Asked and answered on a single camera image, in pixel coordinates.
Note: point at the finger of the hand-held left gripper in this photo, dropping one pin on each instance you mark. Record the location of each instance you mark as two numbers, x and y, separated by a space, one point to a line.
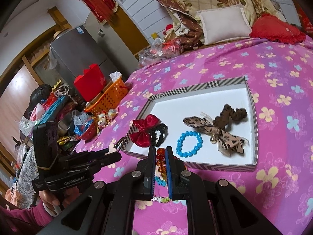
107 160
88 154

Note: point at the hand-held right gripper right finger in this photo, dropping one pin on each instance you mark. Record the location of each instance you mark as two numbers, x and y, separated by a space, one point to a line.
167 173

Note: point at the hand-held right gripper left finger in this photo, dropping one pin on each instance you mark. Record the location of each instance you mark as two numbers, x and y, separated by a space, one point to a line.
152 173

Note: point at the striped cardboard box tray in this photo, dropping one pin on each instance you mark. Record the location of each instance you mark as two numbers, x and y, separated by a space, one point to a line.
176 117

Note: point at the leopard bow brown scrunchie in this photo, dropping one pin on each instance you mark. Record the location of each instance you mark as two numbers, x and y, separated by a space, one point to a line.
220 132

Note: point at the person's left forearm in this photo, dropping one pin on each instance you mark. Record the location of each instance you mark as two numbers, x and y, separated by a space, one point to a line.
22 219

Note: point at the person's left hand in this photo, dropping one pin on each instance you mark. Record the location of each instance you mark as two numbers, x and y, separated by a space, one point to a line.
52 202

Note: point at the red bowl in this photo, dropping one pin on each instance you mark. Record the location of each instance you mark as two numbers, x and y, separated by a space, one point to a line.
88 132

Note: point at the white lace cloth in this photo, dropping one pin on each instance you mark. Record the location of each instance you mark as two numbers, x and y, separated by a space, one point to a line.
27 173

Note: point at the white gold ornament ball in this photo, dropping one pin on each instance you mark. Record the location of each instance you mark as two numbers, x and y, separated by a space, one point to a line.
112 114
102 122
101 115

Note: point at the white plastic bag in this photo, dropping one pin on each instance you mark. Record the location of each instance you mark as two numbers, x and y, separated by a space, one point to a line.
78 118

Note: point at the blue plastic box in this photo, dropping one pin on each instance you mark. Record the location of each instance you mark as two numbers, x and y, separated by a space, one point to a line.
53 109

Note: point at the orange plastic basket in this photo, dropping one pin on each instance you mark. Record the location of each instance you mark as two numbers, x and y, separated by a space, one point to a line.
112 95

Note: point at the red paper gift bag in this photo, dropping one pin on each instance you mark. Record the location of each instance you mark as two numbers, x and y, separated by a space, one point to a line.
90 83

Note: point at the white tissue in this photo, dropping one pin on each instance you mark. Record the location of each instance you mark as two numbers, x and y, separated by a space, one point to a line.
115 76

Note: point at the grey refrigerator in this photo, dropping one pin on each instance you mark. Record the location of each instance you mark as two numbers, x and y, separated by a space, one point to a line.
78 49

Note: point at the clear plastic bag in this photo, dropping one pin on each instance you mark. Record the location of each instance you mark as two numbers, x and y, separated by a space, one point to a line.
154 51

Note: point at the pink floral bedsheet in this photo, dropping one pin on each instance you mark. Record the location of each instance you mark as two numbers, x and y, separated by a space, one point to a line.
281 102

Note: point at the red plush toy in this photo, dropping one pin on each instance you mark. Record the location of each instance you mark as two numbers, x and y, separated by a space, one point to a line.
169 31

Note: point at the white pillow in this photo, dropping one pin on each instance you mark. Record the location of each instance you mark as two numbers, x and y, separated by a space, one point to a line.
225 24

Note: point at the red heart pillow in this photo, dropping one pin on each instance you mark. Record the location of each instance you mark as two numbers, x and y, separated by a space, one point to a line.
276 29

